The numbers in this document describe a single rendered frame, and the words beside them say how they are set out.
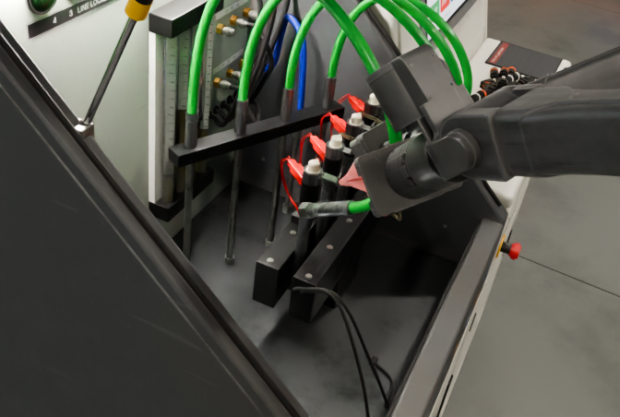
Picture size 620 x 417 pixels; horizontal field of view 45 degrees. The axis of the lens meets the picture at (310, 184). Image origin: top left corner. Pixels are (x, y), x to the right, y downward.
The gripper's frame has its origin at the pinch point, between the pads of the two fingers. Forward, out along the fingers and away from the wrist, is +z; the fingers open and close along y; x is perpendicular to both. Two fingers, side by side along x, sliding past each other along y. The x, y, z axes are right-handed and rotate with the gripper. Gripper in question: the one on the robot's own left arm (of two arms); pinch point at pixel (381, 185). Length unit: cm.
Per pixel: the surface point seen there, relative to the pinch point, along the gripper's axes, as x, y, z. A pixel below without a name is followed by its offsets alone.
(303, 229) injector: 1.2, 3.2, 26.9
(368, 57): -12.8, -0.6, -8.0
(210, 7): -29.6, 8.3, 12.4
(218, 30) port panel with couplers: -35, 2, 38
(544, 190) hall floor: 19, -149, 201
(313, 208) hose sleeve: -0.6, 5.5, 10.3
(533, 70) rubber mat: -16, -77, 74
